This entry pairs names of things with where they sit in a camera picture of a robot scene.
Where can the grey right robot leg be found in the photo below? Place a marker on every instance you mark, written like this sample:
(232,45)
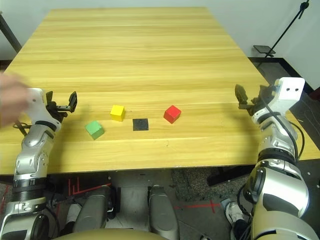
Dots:
(162,212)

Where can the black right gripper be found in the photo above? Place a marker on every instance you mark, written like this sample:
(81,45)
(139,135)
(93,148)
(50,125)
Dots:
(257,105)

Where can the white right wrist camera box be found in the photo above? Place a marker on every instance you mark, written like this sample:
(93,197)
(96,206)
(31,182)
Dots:
(290,90)

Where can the grey left robot leg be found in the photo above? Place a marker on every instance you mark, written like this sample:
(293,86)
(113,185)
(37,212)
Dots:
(91,212)

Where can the red wooden block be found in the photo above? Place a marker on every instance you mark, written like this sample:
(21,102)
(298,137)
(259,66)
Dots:
(172,113)

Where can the olive robot torso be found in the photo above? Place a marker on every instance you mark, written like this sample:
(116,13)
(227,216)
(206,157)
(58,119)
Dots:
(107,235)

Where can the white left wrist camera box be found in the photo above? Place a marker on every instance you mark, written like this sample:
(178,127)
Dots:
(37,105)

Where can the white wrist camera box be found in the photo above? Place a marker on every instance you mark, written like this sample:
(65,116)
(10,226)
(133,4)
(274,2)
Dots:
(37,105)
(290,90)

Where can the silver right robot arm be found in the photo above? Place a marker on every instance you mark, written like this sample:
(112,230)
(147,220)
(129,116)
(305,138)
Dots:
(275,190)

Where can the black metal table frame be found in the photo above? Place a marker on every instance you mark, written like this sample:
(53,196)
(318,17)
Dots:
(10,32)

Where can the bystander bare hand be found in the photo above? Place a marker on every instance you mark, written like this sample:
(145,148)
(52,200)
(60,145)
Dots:
(11,100)

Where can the grey robot leg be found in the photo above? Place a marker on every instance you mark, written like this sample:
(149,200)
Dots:
(91,212)
(162,212)

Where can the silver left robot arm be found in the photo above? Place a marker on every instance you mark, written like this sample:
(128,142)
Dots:
(32,160)

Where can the black square pad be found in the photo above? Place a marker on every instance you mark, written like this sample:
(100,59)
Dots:
(140,124)

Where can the yellow wooden block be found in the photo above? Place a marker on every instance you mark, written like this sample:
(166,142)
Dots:
(117,112)

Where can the speckled dark floor mat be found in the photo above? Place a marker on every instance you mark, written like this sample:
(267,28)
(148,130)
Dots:
(192,185)

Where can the green wooden block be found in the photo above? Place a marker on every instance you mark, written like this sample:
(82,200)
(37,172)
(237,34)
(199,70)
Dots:
(94,129)

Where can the black tripod stand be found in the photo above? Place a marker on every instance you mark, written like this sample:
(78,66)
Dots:
(265,48)

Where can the black table base bar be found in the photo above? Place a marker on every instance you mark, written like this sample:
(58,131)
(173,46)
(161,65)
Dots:
(230,176)

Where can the grey foot pedal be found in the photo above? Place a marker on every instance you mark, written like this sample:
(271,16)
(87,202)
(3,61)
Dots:
(225,201)

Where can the white sneaker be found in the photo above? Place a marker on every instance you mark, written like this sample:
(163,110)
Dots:
(235,212)
(73,215)

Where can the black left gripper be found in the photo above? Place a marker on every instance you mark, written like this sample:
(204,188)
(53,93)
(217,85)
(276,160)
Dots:
(58,112)

